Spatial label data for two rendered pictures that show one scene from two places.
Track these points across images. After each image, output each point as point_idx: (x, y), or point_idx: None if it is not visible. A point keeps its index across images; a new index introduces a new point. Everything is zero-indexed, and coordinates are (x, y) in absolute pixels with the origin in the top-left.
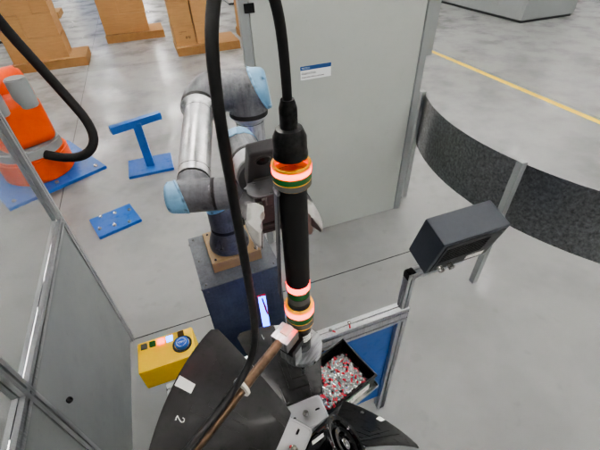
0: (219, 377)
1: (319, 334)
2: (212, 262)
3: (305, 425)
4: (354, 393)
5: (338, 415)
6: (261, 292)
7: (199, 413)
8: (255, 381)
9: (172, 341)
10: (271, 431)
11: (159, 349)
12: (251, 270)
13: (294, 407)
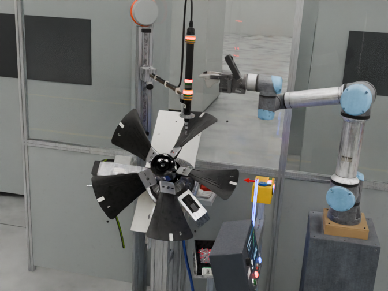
0: (200, 122)
1: None
2: (325, 208)
3: (176, 153)
4: (196, 252)
5: (185, 219)
6: (306, 252)
7: (193, 120)
8: (195, 133)
9: (267, 183)
10: (179, 143)
11: (265, 180)
12: (313, 227)
13: (190, 170)
